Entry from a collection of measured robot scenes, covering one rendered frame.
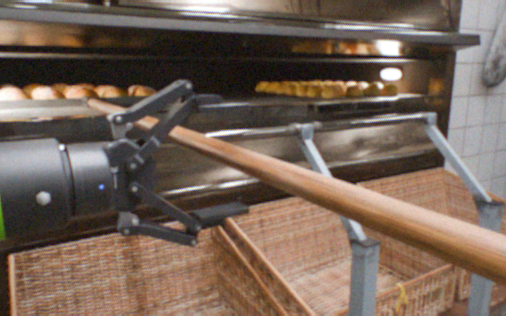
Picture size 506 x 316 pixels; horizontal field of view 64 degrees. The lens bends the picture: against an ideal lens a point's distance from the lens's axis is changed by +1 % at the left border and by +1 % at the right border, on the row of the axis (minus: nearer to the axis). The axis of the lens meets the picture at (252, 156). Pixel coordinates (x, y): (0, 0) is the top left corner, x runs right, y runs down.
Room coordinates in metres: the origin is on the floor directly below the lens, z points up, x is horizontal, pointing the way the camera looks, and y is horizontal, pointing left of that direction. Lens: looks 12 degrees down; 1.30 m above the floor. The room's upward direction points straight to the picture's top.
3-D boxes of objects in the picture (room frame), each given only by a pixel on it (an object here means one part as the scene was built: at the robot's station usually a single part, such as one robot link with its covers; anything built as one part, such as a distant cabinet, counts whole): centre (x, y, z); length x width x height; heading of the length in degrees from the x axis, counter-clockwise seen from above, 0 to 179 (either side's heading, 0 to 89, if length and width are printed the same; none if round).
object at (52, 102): (1.51, 0.65, 1.20); 0.55 x 0.36 x 0.03; 122
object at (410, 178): (1.48, -0.77, 0.72); 0.56 x 0.49 x 0.28; 120
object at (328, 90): (2.06, -0.36, 1.21); 0.61 x 0.48 x 0.06; 32
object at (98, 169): (0.42, 0.15, 1.19); 0.09 x 0.07 x 0.08; 122
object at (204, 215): (0.49, 0.04, 1.12); 0.07 x 0.03 x 0.01; 122
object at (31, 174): (0.39, 0.22, 1.19); 0.12 x 0.06 x 0.09; 32
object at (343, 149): (1.38, -0.10, 1.02); 1.79 x 0.11 x 0.19; 122
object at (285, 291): (1.17, -0.26, 0.72); 0.56 x 0.49 x 0.28; 122
